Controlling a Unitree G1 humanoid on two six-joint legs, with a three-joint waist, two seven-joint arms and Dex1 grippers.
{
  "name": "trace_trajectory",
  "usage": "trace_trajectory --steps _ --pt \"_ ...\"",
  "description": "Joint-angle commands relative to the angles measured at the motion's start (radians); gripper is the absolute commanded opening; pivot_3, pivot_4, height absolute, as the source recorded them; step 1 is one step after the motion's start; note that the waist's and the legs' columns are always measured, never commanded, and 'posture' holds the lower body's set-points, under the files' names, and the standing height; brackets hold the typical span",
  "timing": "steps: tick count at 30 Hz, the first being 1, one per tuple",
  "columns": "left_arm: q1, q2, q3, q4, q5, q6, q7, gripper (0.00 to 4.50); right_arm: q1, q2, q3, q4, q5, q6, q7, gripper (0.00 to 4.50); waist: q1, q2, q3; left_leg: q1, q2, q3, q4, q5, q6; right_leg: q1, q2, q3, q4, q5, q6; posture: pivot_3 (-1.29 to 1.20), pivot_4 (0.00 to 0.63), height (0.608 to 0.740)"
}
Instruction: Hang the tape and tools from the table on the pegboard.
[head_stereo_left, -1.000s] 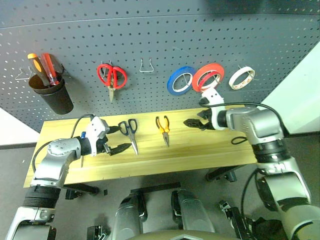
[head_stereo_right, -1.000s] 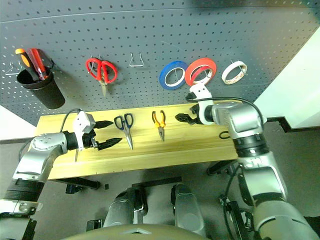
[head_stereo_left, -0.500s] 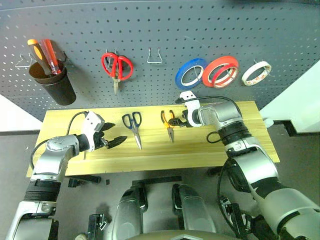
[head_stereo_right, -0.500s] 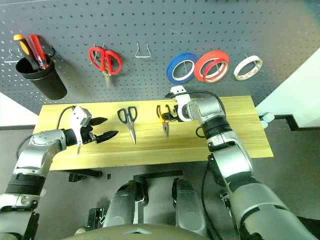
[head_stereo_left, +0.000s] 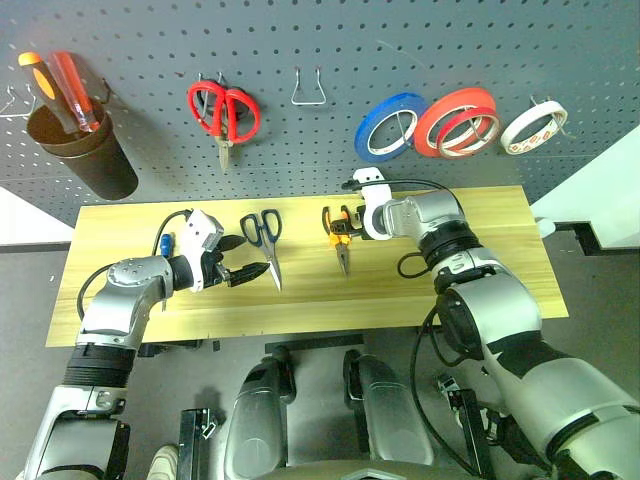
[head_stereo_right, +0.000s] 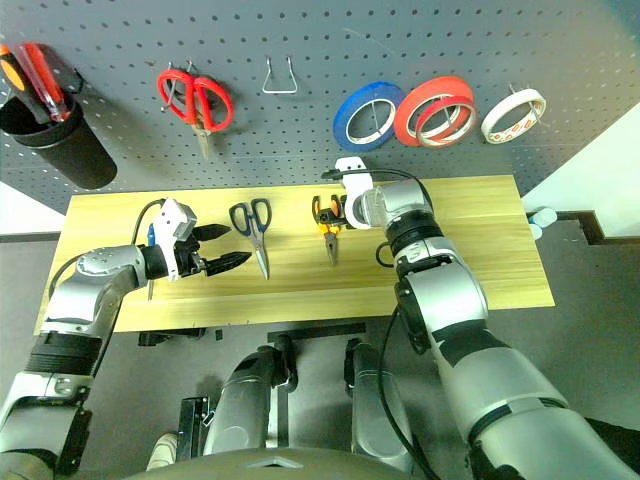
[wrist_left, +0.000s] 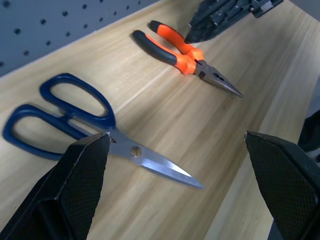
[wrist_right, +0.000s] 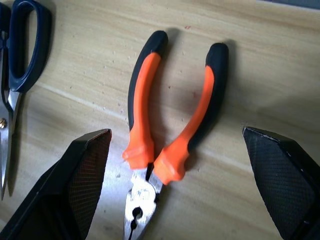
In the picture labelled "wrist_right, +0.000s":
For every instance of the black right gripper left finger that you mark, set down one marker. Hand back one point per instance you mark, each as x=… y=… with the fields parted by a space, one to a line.
x=62 y=185

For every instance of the orange and black pliers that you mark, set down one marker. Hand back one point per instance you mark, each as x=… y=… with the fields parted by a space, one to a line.
x=145 y=105

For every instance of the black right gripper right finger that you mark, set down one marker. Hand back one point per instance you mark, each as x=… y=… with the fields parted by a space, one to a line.
x=282 y=180

